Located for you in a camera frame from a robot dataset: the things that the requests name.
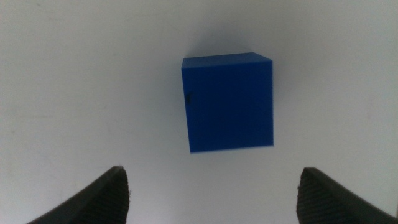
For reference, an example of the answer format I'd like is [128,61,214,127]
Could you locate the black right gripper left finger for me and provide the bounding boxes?
[26,166,131,224]

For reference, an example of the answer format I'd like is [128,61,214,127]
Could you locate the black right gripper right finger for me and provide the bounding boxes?
[295,167,398,224]

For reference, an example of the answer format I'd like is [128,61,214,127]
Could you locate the blue cube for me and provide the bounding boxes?
[181,52,275,154]

